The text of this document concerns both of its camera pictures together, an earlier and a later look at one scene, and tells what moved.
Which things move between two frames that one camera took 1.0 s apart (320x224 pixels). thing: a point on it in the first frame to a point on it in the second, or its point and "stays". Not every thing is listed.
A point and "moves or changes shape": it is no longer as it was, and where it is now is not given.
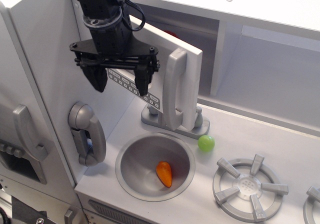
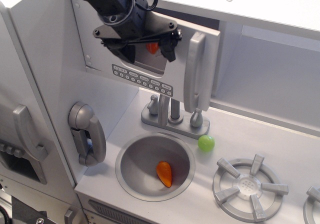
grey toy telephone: (88, 133) stays
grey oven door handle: (68, 217) stays
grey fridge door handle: (26, 133) stays
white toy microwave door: (176, 88) moves or changes shape
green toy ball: (206, 143) stays
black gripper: (113, 44) to (135, 26)
